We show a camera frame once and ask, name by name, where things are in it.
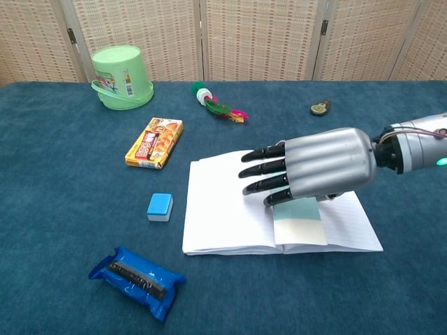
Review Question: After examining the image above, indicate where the woven bamboo folding screen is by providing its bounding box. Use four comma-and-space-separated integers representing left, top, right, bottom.
0, 0, 447, 88

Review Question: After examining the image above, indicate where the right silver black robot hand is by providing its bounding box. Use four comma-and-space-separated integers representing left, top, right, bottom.
238, 127, 379, 207

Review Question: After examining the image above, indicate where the small round keychain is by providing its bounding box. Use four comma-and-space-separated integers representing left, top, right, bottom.
309, 98, 332, 117

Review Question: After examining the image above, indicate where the small blue white block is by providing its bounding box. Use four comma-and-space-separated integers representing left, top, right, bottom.
147, 193, 174, 223

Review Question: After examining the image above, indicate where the light green plastic bucket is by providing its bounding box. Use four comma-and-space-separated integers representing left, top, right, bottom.
91, 45, 155, 111

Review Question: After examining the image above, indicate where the dark blue carpeted table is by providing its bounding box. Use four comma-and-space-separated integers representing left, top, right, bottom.
0, 80, 447, 335

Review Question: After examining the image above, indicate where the yellow curry box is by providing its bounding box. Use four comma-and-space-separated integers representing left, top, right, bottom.
124, 117, 184, 170

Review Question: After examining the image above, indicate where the white notebook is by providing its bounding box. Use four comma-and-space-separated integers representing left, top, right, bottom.
182, 149, 384, 256

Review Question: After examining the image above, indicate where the green colourful feather shuttlecock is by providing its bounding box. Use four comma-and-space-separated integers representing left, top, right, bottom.
191, 82, 249, 124

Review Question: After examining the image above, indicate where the blue cookie packet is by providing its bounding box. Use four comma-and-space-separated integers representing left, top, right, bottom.
87, 246, 187, 322

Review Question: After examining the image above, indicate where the light blue tasselled bookmark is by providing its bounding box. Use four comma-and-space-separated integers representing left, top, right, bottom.
272, 197, 328, 246

